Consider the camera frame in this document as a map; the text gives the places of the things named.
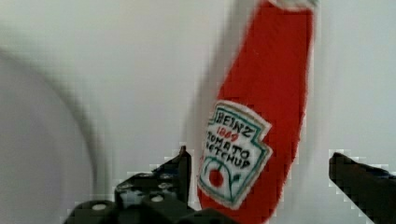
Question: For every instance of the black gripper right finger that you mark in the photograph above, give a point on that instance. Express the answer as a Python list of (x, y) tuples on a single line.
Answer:
[(371, 189)]

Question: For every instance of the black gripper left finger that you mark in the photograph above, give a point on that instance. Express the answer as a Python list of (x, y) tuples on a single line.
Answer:
[(157, 197)]

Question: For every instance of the red ketchup bottle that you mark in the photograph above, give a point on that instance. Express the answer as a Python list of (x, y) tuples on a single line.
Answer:
[(254, 128)]

